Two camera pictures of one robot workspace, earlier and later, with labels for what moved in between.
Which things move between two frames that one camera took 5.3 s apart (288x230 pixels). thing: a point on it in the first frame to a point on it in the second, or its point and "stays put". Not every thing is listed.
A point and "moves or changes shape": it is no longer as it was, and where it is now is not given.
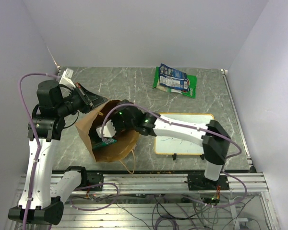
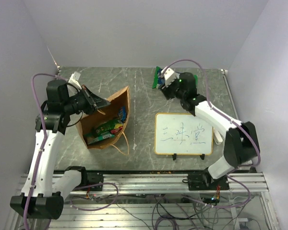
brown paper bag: x=126 y=142 moves or changes shape
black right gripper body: x=120 y=123 to x=172 y=90
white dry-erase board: x=169 y=145 stays put
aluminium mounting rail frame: x=163 y=201 stays put
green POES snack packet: x=108 y=142 to x=94 y=138
